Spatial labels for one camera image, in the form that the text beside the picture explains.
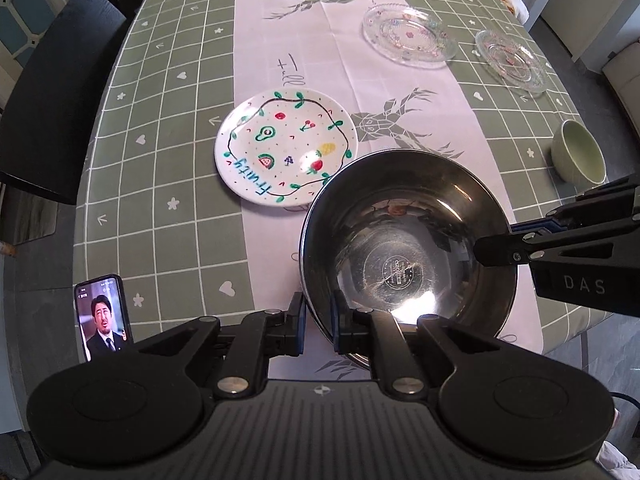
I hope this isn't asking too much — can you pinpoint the green checked tablecloth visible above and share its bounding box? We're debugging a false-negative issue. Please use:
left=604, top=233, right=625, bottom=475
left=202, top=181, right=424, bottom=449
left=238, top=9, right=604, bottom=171
left=72, top=0, right=618, bottom=377

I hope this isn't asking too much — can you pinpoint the stainless steel bowl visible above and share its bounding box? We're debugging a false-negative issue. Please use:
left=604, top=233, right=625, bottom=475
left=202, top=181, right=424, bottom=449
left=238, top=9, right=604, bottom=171
left=298, top=150, right=519, bottom=367

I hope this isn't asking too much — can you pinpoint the white glass-door cabinet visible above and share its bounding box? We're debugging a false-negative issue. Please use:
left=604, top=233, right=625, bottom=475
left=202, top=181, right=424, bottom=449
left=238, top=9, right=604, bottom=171
left=0, top=0, right=57, bottom=63

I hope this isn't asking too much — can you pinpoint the white fruit-print plate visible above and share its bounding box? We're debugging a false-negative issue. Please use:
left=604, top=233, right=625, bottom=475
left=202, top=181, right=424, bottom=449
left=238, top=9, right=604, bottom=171
left=214, top=87, right=359, bottom=207

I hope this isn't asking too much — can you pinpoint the black smartphone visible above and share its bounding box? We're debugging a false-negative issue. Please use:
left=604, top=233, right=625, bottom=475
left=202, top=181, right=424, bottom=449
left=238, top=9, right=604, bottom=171
left=74, top=274, right=135, bottom=362

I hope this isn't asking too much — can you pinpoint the small flowered glass plate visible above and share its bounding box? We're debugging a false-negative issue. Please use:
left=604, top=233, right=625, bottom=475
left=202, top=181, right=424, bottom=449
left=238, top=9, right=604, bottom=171
left=474, top=29, right=551, bottom=99

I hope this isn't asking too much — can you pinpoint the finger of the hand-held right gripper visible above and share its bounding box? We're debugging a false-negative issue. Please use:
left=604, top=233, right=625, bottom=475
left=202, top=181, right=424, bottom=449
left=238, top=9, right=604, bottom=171
left=472, top=227, right=640, bottom=269
left=510, top=172, right=640, bottom=235

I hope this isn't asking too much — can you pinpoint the large flowered glass plate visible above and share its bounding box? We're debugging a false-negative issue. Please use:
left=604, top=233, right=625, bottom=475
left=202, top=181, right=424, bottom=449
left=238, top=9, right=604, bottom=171
left=362, top=3, right=458, bottom=69

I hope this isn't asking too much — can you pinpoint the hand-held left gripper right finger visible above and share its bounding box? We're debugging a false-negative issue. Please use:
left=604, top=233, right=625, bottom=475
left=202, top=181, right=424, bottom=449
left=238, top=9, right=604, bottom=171
left=331, top=290, right=502, bottom=399

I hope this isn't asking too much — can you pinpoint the pale green ceramic cup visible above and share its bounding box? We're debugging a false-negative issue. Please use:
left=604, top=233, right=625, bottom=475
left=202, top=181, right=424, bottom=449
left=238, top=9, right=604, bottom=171
left=551, top=119, right=607, bottom=184

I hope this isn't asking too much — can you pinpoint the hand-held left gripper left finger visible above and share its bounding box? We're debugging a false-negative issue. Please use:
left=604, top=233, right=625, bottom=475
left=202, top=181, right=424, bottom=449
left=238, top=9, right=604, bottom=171
left=132, top=291, right=307, bottom=398

